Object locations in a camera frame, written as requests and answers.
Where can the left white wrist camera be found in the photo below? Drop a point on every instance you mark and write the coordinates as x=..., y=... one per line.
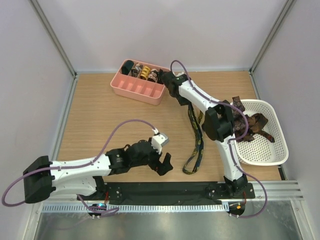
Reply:
x=159, y=140

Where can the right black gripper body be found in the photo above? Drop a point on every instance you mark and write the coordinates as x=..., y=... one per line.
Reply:
x=175, y=96

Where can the rolled dark green tie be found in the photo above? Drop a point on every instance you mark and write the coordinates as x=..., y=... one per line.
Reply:
x=126, y=67

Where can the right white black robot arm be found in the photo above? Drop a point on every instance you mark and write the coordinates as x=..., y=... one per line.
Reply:
x=218, y=125

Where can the white slotted cable duct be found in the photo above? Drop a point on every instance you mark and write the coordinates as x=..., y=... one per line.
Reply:
x=80, y=208

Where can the aluminium frame rail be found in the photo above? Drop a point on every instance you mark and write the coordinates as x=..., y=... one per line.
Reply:
x=283, y=190

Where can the rolled black patterned tie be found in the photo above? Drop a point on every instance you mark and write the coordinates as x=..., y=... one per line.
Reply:
x=161, y=73

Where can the rolled yellow tie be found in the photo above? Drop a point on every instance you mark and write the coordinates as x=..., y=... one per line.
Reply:
x=145, y=72

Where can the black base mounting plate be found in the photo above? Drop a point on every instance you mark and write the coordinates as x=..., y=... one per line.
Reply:
x=169, y=193

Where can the brown patterned tie pile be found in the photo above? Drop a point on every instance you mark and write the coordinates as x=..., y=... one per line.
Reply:
x=256, y=123

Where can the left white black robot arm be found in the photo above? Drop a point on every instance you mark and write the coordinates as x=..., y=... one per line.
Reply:
x=45, y=178

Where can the rolled brown patterned tie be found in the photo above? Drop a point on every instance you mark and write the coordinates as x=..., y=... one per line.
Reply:
x=136, y=69

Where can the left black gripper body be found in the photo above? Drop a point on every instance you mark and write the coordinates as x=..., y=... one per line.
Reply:
x=152, y=160

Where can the blue yellow floral tie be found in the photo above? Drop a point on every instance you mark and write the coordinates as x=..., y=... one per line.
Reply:
x=198, y=150

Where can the white perforated plastic basket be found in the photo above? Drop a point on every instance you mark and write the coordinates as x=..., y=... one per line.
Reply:
x=260, y=151

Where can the rolled tan floral tie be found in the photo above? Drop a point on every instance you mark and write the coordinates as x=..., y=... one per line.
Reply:
x=153, y=75

